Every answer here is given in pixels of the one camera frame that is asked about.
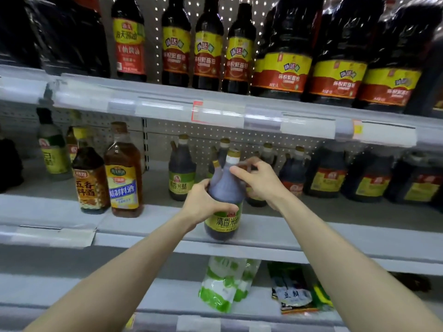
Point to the person's left hand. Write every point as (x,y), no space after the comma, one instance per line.
(207,207)

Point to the person's right hand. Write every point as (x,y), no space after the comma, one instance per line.
(263,179)

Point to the rice vinegar jug green label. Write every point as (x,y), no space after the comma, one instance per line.
(223,223)

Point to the white metal store shelving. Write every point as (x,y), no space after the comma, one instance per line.
(311,231)

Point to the person's right forearm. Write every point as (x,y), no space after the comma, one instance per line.
(353,273)

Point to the row of dark red-capped bottles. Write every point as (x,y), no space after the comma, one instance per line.
(284,72)

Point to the dark bottle red yellow label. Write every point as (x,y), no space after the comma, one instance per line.
(294,177)
(268,161)

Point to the dark bottle with green label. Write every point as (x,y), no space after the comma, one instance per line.
(213,169)
(181,179)

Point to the white green bag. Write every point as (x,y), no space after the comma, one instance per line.
(249,273)
(218,290)

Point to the large amber cooking wine jug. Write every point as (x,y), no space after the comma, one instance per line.
(123,186)

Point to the dark bottle orange label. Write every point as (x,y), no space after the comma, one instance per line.
(90,190)

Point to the green packet white blue label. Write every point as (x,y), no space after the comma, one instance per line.
(294,297)

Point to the amber bottle yellow red label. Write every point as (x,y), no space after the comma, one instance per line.
(75,145)

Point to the dark jug red yellow label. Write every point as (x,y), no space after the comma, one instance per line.
(419,186)

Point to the blue label dark bottle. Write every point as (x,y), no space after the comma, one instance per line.
(10,31)

